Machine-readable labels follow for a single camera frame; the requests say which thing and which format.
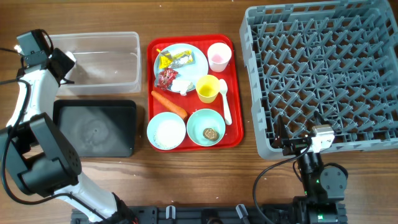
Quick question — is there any small white tissue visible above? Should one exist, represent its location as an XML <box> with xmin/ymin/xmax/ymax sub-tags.
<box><xmin>170</xmin><ymin>80</ymin><xmax>193</xmax><ymax>96</ymax></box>

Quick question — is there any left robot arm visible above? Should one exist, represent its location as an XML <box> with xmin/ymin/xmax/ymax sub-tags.
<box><xmin>1</xmin><ymin>48</ymin><xmax>139</xmax><ymax>223</ymax></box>

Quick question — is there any pink white cup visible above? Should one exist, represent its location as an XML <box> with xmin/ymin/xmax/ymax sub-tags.
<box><xmin>207</xmin><ymin>42</ymin><xmax>232</xmax><ymax>72</ymax></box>

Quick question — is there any red serving tray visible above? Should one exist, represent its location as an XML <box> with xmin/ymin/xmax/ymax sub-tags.
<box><xmin>147</xmin><ymin>34</ymin><xmax>244</xmax><ymax>149</ymax></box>

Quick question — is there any light blue plate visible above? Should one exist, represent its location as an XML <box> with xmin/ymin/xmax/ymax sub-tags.
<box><xmin>154</xmin><ymin>44</ymin><xmax>209</xmax><ymax>94</ymax></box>

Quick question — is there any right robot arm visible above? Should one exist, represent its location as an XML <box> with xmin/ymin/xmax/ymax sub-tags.
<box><xmin>264</xmin><ymin>111</ymin><xmax>348</xmax><ymax>223</ymax></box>

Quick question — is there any large white tissue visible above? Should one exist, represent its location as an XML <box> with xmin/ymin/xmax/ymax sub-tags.
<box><xmin>65</xmin><ymin>51</ymin><xmax>76</xmax><ymax>62</ymax></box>

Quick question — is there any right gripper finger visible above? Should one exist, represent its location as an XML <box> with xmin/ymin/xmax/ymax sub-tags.
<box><xmin>313</xmin><ymin>111</ymin><xmax>330</xmax><ymax>128</ymax></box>
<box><xmin>273</xmin><ymin>115</ymin><xmax>290</xmax><ymax>148</ymax></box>

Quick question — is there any gray dishwasher rack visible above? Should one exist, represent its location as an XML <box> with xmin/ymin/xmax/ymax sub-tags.
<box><xmin>239</xmin><ymin>1</ymin><xmax>397</xmax><ymax>159</ymax></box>

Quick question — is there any brown food piece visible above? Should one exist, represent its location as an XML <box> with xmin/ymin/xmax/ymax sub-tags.
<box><xmin>203</xmin><ymin>128</ymin><xmax>219</xmax><ymax>141</ymax></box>

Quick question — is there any yellow plastic cup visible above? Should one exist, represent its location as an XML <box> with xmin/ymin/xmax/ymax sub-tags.
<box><xmin>195</xmin><ymin>75</ymin><xmax>220</xmax><ymax>103</ymax></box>

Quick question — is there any yellow snack wrapper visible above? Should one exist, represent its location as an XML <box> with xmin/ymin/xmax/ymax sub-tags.
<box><xmin>157</xmin><ymin>49</ymin><xmax>194</xmax><ymax>69</ymax></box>

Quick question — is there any black rectangular tray bin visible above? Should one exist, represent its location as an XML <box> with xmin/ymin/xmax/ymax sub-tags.
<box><xmin>53</xmin><ymin>100</ymin><xmax>137</xmax><ymax>157</ymax></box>

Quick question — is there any orange carrot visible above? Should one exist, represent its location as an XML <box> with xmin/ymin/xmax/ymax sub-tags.
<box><xmin>151</xmin><ymin>90</ymin><xmax>188</xmax><ymax>121</ymax></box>

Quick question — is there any white plastic spoon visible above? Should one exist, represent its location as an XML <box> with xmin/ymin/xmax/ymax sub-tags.
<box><xmin>220</xmin><ymin>79</ymin><xmax>233</xmax><ymax>125</ymax></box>

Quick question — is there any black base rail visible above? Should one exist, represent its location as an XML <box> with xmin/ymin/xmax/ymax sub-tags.
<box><xmin>70</xmin><ymin>203</ymin><xmax>346</xmax><ymax>224</ymax></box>

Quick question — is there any red strawberry candy wrapper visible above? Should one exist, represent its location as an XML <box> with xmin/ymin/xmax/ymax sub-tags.
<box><xmin>155</xmin><ymin>68</ymin><xmax>178</xmax><ymax>90</ymax></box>

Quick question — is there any clear plastic storage bin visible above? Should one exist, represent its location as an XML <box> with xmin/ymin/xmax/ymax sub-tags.
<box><xmin>50</xmin><ymin>32</ymin><xmax>142</xmax><ymax>96</ymax></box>

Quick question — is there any light blue bowl with rice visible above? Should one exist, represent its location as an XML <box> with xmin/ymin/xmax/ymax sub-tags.
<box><xmin>147</xmin><ymin>112</ymin><xmax>187</xmax><ymax>151</ymax></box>

